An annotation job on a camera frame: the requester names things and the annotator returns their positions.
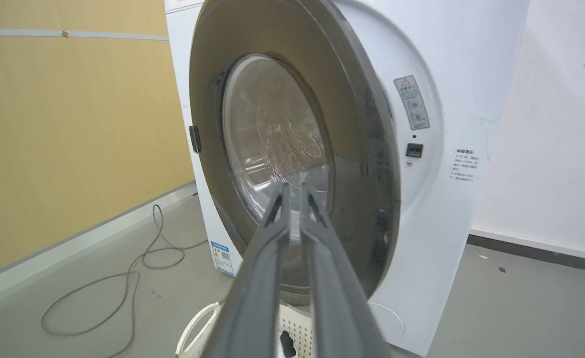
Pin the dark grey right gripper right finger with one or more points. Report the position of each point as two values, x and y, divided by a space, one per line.
337 298

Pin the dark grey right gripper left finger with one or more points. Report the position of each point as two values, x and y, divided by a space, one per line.
257 298

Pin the round grey washing machine door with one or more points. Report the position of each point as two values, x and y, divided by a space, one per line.
322 94

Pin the black door latch socket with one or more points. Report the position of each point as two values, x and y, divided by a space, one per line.
414 149

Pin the black door hinge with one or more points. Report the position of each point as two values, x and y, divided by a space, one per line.
195 138

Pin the white front-load washing machine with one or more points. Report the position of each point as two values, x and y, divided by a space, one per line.
451 164

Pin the white perforated laundry basket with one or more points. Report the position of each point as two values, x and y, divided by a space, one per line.
297 330

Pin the blue energy label sticker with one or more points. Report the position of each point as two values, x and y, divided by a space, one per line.
222 257

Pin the grey warning label sticker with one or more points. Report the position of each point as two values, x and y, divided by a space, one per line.
412 102

